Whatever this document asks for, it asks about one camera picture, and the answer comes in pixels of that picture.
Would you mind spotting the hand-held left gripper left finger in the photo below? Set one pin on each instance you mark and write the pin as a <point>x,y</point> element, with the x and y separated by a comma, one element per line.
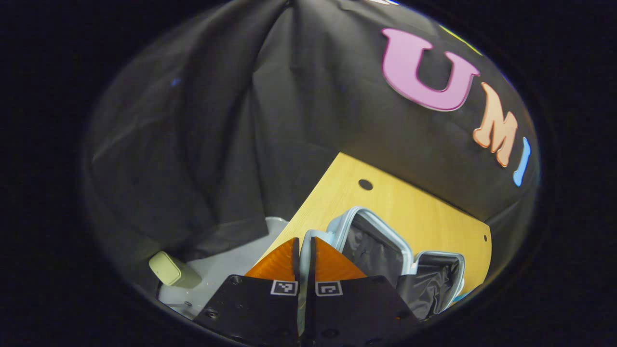
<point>255,308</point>

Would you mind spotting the pale green rounded box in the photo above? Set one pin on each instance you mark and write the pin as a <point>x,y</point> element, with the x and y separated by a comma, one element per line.
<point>171,270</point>

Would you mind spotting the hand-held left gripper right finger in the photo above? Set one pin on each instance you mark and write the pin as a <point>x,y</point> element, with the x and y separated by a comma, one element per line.
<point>356,308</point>

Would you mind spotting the black backdrop cloth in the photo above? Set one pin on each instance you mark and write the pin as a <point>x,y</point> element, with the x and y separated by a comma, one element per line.
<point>313,96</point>

